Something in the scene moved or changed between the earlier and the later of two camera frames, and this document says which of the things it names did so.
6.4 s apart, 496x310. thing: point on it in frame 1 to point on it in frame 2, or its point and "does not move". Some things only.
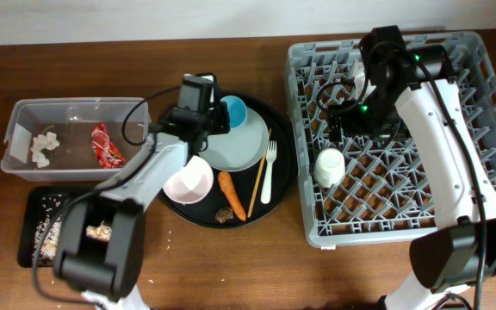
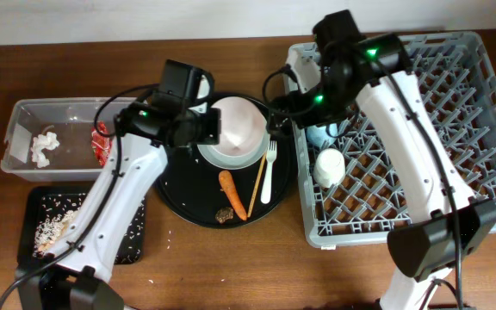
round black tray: x=244 y=197 does not move
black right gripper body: x=372 y=116 to x=313 y=107
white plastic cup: x=329 y=168 does not move
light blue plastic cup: x=238 y=110 to x=317 y=134
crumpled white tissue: x=47 y=141 does not move
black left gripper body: x=219 y=120 does not move
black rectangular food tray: x=38 y=205 does not move
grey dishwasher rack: x=359 y=193 does not move
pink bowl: x=191 y=184 to x=244 y=125
